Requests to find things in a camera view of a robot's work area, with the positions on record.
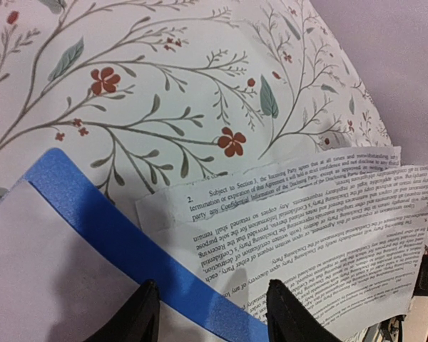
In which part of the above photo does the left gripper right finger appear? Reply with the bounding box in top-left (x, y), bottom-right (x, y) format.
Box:
top-left (266, 279), bottom-right (339, 342)

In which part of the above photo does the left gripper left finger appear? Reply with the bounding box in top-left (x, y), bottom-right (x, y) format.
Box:
top-left (85, 280), bottom-right (160, 342)

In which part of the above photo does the blue ring binder folder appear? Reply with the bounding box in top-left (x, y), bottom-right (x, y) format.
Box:
top-left (23, 148), bottom-right (268, 341)

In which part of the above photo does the printed text paper sheet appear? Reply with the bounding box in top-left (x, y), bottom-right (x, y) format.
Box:
top-left (137, 165), bottom-right (428, 338)

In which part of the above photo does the floral patterned tablecloth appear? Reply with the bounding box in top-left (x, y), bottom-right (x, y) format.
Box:
top-left (0, 1), bottom-right (390, 211)

